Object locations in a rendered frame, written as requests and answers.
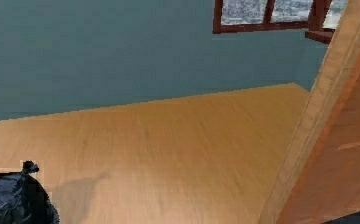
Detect red-brown framed window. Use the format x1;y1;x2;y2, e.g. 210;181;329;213
212;0;349;45

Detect light wooden room door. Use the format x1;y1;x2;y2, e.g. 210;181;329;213
258;0;360;224

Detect black rubbish bag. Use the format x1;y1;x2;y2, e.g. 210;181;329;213
0;160;61;224

